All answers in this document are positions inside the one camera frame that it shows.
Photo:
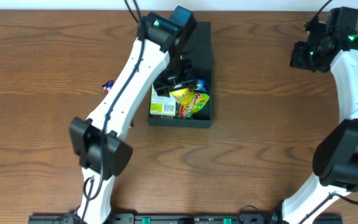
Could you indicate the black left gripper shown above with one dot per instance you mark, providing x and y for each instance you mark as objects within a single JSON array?
[{"x": 175, "y": 84}]

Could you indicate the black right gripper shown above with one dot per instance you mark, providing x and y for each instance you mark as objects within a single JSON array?
[{"x": 299, "y": 58}]

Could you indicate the yellow round candy tub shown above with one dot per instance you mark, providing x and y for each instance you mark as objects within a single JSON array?
[{"x": 183, "y": 96}]

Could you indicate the blue Oreo cookie pack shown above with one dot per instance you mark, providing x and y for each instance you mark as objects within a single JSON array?
[{"x": 201, "y": 86}]

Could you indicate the black box with lid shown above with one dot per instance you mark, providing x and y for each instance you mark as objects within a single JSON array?
[{"x": 202, "y": 58}]

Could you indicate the colourful gummy candy bag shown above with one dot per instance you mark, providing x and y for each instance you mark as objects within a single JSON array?
[{"x": 197, "y": 103}]

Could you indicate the green yellow snack box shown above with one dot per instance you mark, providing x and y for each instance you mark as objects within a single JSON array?
[{"x": 162, "y": 105}]

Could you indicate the red KitKat bar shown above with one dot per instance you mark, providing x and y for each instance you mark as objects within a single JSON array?
[{"x": 131, "y": 124}]

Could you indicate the purple Dairy Milk bar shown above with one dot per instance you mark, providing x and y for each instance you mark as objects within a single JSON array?
[{"x": 107, "y": 86}]

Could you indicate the brown white snack box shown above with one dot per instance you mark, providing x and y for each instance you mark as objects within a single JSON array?
[{"x": 167, "y": 117}]

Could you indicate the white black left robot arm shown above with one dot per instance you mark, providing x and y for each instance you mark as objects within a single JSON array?
[{"x": 155, "y": 60}]

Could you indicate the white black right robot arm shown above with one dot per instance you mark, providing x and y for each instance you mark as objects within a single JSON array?
[{"x": 335, "y": 160}]

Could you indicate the black mounting rail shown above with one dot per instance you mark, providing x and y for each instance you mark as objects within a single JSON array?
[{"x": 130, "y": 218}]

